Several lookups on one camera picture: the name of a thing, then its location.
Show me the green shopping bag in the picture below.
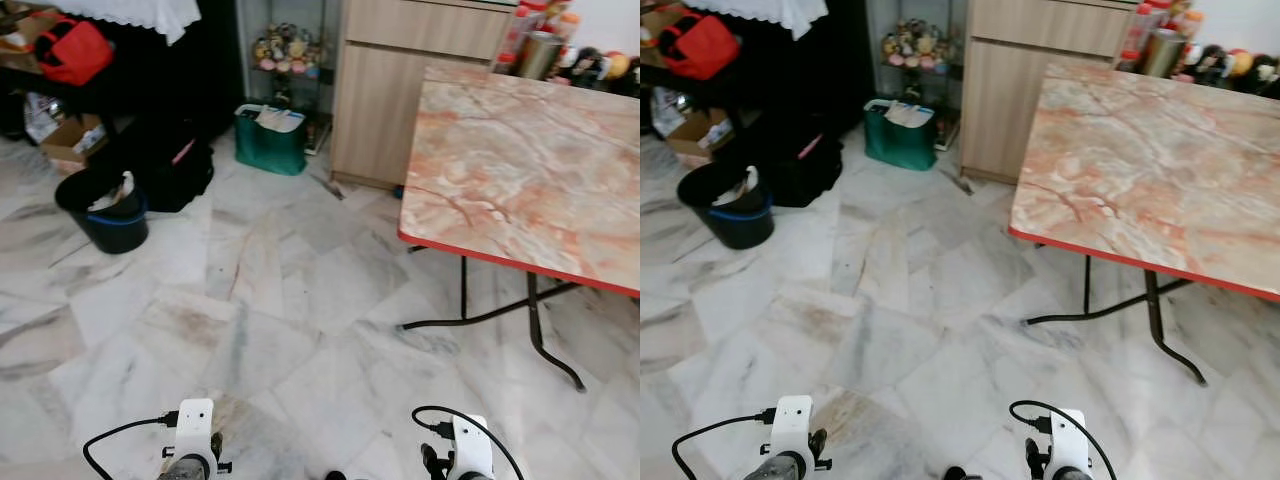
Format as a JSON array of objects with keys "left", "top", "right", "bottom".
[
  {"left": 864, "top": 97, "right": 939, "bottom": 172},
  {"left": 234, "top": 102, "right": 309, "bottom": 178}
]

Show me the black bucket with blue band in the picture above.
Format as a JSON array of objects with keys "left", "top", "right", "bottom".
[
  {"left": 54, "top": 167, "right": 150, "bottom": 255},
  {"left": 676, "top": 161, "right": 775, "bottom": 251}
]

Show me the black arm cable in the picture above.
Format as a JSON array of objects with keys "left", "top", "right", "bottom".
[
  {"left": 411, "top": 404, "right": 527, "bottom": 480},
  {"left": 1009, "top": 399, "right": 1120, "bottom": 480},
  {"left": 82, "top": 414, "right": 181, "bottom": 480},
  {"left": 671, "top": 409, "right": 780, "bottom": 480}
]

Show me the light wooden cabinet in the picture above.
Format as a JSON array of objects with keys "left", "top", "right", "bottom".
[
  {"left": 329, "top": 0, "right": 517, "bottom": 192},
  {"left": 959, "top": 0, "right": 1142, "bottom": 187}
]

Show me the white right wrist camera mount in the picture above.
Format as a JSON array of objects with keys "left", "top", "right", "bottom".
[
  {"left": 447, "top": 415, "right": 495, "bottom": 480},
  {"left": 1044, "top": 409, "right": 1092, "bottom": 480}
]

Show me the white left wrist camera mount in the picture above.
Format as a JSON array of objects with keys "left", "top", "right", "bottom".
[
  {"left": 165, "top": 398, "right": 217, "bottom": 476},
  {"left": 768, "top": 395, "right": 817, "bottom": 471}
]

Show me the tall metal cup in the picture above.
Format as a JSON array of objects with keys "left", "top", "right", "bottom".
[
  {"left": 518, "top": 30, "right": 563, "bottom": 82},
  {"left": 1142, "top": 27, "right": 1190, "bottom": 80}
]

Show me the row of plush toys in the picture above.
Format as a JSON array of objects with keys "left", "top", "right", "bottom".
[
  {"left": 1186, "top": 42, "right": 1280, "bottom": 98},
  {"left": 562, "top": 44, "right": 641, "bottom": 98}
]

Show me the black fabric bag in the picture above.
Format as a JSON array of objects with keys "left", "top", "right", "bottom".
[
  {"left": 118, "top": 128, "right": 215, "bottom": 214},
  {"left": 745, "top": 124, "right": 845, "bottom": 209}
]

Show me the brown cardboard box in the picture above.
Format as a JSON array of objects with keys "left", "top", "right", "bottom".
[
  {"left": 39, "top": 112, "right": 110, "bottom": 167},
  {"left": 666, "top": 107, "right": 737, "bottom": 162}
]

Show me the red capped plastic bottle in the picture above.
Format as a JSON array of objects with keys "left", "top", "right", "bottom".
[
  {"left": 1119, "top": 0, "right": 1169, "bottom": 66},
  {"left": 496, "top": 0, "right": 549, "bottom": 73}
]

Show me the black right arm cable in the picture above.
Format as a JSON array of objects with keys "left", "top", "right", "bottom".
[
  {"left": 411, "top": 404, "right": 527, "bottom": 480},
  {"left": 1009, "top": 399, "right": 1120, "bottom": 480}
]

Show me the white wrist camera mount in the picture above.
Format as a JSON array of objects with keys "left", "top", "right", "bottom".
[
  {"left": 1044, "top": 409, "right": 1092, "bottom": 480},
  {"left": 447, "top": 415, "right": 495, "bottom": 480},
  {"left": 768, "top": 395, "right": 817, "bottom": 471},
  {"left": 165, "top": 398, "right": 217, "bottom": 476}
]

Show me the marble pattern folding table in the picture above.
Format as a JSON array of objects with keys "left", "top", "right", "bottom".
[
  {"left": 396, "top": 64, "right": 641, "bottom": 393},
  {"left": 1007, "top": 61, "right": 1280, "bottom": 388}
]

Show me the glass display shelf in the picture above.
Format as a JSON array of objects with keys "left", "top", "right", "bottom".
[
  {"left": 866, "top": 0, "right": 967, "bottom": 152},
  {"left": 238, "top": 0, "right": 334, "bottom": 157}
]

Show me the colourful figurine cluster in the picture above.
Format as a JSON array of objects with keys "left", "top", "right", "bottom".
[
  {"left": 251, "top": 23, "right": 324, "bottom": 77},
  {"left": 881, "top": 19, "right": 954, "bottom": 74}
]

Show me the red bag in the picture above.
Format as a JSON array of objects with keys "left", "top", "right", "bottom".
[
  {"left": 659, "top": 11, "right": 742, "bottom": 82},
  {"left": 34, "top": 16, "right": 115, "bottom": 87}
]

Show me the white lace tablecloth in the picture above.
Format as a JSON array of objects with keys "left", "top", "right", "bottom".
[
  {"left": 680, "top": 0, "right": 830, "bottom": 42},
  {"left": 48, "top": 0, "right": 202, "bottom": 47}
]

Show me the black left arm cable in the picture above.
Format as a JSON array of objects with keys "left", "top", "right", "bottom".
[
  {"left": 671, "top": 409, "right": 780, "bottom": 480},
  {"left": 82, "top": 414, "right": 181, "bottom": 480}
]

